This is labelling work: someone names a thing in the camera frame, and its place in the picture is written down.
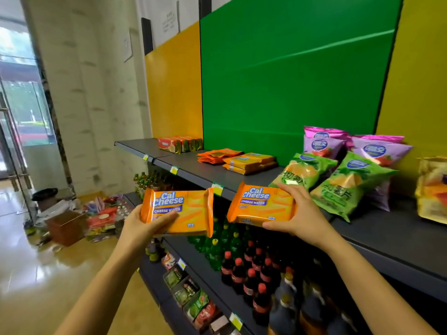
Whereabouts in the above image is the brown cardboard carton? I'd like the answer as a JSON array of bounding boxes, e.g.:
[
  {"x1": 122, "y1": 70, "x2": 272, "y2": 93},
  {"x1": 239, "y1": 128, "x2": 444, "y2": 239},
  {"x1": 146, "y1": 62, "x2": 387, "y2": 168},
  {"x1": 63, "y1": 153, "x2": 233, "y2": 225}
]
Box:
[{"x1": 45, "y1": 209, "x2": 88, "y2": 248}]

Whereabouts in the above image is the small dark green bottle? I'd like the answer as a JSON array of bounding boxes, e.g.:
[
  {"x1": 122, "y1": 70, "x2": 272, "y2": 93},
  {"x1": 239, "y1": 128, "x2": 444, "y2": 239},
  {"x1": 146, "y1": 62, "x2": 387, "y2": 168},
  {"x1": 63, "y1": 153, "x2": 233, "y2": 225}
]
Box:
[{"x1": 149, "y1": 240, "x2": 162, "y2": 264}]

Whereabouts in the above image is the row of red cap bottles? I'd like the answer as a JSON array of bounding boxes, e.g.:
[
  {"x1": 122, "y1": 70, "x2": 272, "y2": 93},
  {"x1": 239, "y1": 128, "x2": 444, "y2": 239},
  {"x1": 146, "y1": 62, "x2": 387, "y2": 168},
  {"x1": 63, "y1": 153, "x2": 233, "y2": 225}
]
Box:
[{"x1": 220, "y1": 240, "x2": 281, "y2": 327}]

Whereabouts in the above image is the lime yellow back panel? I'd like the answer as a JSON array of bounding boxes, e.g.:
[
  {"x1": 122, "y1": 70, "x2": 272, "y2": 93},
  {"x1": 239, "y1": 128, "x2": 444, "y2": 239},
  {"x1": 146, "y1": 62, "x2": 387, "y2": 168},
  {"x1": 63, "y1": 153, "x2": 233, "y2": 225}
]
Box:
[{"x1": 375, "y1": 0, "x2": 447, "y2": 198}]

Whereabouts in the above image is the green tray packet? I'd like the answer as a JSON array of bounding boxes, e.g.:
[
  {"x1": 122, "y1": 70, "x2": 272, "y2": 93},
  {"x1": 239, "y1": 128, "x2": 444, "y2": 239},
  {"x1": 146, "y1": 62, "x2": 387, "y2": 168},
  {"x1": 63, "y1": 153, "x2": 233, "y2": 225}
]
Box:
[
  {"x1": 163, "y1": 267, "x2": 183, "y2": 289},
  {"x1": 184, "y1": 289, "x2": 211, "y2": 322},
  {"x1": 173, "y1": 278, "x2": 200, "y2": 307}
]

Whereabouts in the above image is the person's left forearm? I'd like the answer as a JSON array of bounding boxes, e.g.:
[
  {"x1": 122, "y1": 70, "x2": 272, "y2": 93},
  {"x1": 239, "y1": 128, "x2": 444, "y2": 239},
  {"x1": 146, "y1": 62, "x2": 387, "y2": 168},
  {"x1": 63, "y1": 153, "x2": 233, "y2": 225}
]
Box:
[{"x1": 54, "y1": 246, "x2": 140, "y2": 335}]

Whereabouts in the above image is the pile of pink wrapped goods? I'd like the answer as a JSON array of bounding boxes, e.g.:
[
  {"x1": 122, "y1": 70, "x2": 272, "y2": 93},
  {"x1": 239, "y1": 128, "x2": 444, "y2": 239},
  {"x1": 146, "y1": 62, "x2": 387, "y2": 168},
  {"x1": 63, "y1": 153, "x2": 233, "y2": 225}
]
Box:
[{"x1": 83, "y1": 195, "x2": 135, "y2": 243}]

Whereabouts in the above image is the row of green cap bottles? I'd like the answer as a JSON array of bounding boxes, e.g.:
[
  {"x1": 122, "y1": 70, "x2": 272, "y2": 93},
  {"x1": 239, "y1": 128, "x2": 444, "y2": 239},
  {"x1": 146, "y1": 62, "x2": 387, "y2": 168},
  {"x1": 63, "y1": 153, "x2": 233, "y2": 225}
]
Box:
[{"x1": 133, "y1": 171, "x2": 165, "y2": 200}]

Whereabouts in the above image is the glass entrance door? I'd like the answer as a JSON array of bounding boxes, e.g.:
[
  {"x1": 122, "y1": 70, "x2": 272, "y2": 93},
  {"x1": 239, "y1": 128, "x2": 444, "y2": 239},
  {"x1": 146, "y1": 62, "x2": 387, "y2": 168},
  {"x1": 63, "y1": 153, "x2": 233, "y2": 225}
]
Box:
[{"x1": 0, "y1": 0, "x2": 75, "y2": 226}]

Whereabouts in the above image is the row of blue bottles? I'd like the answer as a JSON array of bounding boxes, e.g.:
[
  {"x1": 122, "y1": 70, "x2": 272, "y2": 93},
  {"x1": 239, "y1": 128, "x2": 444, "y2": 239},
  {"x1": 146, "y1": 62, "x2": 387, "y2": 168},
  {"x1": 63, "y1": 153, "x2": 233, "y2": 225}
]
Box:
[{"x1": 267, "y1": 267, "x2": 358, "y2": 335}]

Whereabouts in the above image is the magenta snack bag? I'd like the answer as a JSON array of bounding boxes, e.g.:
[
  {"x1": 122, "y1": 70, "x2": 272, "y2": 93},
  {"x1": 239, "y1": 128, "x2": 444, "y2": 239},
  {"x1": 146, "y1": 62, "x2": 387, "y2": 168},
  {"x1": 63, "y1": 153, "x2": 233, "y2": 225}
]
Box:
[
  {"x1": 304, "y1": 126, "x2": 349, "y2": 141},
  {"x1": 346, "y1": 134, "x2": 405, "y2": 150}
]

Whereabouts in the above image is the dark grey shelf board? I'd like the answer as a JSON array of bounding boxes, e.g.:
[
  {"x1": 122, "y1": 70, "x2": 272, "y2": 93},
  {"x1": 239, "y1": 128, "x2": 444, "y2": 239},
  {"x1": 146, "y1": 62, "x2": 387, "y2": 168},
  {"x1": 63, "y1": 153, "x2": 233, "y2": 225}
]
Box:
[
  {"x1": 139, "y1": 254, "x2": 210, "y2": 335},
  {"x1": 124, "y1": 191, "x2": 270, "y2": 335}
]

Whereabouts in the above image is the black wall bracket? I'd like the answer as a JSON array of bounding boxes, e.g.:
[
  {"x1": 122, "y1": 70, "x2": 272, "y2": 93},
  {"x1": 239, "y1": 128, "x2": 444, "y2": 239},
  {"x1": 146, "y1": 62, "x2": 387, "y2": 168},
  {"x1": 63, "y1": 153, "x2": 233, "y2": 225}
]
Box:
[
  {"x1": 141, "y1": 17, "x2": 154, "y2": 56},
  {"x1": 198, "y1": 0, "x2": 213, "y2": 20}
]

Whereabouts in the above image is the white plastic bag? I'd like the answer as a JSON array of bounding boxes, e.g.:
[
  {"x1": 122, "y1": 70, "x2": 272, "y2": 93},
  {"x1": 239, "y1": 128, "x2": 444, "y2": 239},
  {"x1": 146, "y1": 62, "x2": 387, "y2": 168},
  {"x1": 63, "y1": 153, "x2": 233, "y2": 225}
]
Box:
[{"x1": 36, "y1": 199, "x2": 80, "y2": 226}]

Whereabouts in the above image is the black round bin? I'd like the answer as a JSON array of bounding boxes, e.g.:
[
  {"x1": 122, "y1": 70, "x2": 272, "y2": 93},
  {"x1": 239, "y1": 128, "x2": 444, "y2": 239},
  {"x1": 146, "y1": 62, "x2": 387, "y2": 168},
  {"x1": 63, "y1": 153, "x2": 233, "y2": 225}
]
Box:
[{"x1": 32, "y1": 188, "x2": 59, "y2": 212}]

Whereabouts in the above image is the person's left hand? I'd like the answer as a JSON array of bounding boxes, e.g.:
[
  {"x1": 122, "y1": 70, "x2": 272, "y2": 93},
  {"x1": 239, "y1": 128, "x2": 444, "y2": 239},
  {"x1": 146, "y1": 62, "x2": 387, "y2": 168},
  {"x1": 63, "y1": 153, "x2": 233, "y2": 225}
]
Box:
[{"x1": 117, "y1": 204, "x2": 179, "y2": 259}]

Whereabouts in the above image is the red tray packet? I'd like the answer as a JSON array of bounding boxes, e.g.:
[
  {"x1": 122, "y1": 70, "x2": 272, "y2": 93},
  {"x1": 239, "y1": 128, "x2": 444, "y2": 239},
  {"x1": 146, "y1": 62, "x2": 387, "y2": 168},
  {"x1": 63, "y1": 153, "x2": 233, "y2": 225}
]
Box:
[{"x1": 193, "y1": 301, "x2": 220, "y2": 331}]

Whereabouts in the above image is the dark grey shelf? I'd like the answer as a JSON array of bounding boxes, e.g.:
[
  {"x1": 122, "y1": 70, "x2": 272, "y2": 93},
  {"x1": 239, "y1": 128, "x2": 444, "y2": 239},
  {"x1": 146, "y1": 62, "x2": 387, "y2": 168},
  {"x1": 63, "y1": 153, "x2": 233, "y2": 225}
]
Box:
[{"x1": 114, "y1": 137, "x2": 447, "y2": 304}]

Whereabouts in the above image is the person's right hand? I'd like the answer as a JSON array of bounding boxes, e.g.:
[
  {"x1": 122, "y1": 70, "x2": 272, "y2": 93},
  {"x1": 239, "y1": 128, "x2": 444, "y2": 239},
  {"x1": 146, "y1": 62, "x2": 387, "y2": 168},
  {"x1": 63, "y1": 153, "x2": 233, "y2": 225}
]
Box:
[{"x1": 262, "y1": 183, "x2": 339, "y2": 254}]

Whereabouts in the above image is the orange back panel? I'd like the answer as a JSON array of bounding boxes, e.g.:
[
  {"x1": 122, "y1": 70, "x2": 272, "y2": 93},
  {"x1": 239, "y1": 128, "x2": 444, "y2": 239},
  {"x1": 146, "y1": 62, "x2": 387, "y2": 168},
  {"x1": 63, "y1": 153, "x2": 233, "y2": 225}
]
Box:
[{"x1": 145, "y1": 21, "x2": 204, "y2": 141}]

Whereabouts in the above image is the green back panel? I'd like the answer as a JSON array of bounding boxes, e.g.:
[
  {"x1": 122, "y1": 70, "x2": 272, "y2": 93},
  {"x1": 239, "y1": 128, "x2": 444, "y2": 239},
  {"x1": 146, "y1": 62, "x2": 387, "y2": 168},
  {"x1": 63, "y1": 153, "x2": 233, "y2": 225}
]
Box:
[{"x1": 199, "y1": 0, "x2": 405, "y2": 168}]

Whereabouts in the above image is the orange windowed snack pouch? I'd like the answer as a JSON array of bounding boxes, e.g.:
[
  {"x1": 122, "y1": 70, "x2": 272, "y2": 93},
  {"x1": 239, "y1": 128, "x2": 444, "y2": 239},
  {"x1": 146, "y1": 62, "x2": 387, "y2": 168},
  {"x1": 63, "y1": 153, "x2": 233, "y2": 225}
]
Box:
[
  {"x1": 196, "y1": 155, "x2": 228, "y2": 166},
  {"x1": 198, "y1": 148, "x2": 244, "y2": 160}
]

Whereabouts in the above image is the person's right forearm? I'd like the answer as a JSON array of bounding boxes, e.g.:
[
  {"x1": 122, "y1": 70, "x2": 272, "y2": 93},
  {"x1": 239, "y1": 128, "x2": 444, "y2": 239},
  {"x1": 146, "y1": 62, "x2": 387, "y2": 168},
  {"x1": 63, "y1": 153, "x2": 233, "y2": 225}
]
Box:
[{"x1": 322, "y1": 233, "x2": 439, "y2": 335}]

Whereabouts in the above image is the gold striped bread snack packet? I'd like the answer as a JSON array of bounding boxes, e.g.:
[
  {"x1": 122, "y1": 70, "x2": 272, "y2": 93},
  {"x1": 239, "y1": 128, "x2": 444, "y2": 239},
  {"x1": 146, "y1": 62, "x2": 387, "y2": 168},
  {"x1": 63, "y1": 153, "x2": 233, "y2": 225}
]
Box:
[{"x1": 414, "y1": 156, "x2": 447, "y2": 226}]

